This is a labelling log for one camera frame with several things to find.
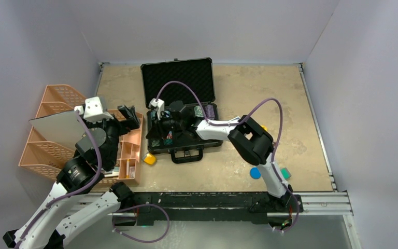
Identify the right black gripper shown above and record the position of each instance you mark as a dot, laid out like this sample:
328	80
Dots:
163	116

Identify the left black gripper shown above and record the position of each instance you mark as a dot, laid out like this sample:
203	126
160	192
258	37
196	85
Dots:
132	121

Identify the purple chip stack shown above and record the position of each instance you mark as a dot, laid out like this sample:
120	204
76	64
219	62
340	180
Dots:
210	112

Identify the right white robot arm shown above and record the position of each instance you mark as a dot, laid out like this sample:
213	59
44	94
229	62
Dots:
253	143

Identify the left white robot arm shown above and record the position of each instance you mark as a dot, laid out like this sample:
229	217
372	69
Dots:
96	150

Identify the black poker set case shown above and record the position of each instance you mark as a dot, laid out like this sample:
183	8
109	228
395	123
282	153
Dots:
190	81

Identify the light blue chip stack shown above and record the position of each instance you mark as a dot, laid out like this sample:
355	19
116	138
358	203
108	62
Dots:
169	139

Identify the dark green chip stack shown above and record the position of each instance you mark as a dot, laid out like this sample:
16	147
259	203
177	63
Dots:
154	142

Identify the orange plastic desk organizer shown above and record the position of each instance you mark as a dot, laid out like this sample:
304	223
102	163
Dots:
128	160

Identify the yellow orange block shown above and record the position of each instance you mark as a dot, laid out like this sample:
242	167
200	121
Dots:
149	159

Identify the grey flat board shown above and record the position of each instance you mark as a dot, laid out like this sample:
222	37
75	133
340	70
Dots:
70	129

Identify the blue round button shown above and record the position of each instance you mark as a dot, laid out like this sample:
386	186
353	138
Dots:
255	173

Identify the orange plastic file rack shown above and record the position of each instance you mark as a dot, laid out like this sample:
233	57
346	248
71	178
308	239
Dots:
43	157

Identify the green dealer block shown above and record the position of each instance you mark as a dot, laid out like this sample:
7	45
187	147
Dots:
285	173

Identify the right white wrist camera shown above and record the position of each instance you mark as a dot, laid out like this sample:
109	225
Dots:
158	106

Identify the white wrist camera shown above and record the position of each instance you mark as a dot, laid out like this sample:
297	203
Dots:
94	110
158	106

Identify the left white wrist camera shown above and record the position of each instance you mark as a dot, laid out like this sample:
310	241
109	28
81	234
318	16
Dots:
94	110

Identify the black base frame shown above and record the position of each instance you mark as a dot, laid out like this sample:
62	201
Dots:
259	208

